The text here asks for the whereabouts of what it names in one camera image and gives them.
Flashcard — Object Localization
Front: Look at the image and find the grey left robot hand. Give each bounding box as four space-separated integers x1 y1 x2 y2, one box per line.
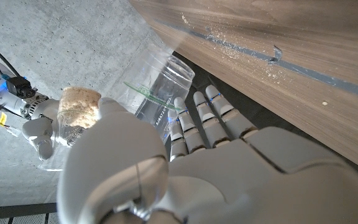
56 84 358 224

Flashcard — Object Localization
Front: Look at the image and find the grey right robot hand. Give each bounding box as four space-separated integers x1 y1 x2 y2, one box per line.
22 98 62 162

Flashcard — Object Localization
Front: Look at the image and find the clear cup with sugar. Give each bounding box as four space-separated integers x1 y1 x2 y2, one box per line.
38 86 103 172

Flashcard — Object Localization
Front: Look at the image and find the clear plastic cup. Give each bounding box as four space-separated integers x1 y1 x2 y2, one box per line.
115 43 196 144

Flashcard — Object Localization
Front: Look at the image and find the black backdrop curtain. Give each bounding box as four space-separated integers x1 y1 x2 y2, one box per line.
172 51 358 194

